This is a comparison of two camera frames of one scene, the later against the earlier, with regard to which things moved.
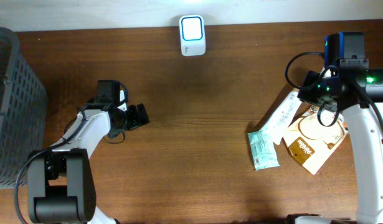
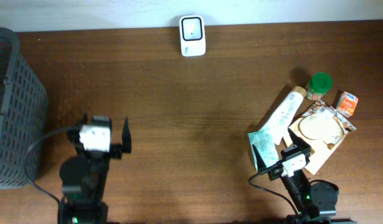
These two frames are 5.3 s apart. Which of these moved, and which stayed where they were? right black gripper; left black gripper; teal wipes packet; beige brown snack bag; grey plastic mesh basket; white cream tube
Moved: right black gripper; left black gripper
Stayed: beige brown snack bag; grey plastic mesh basket; teal wipes packet; white cream tube
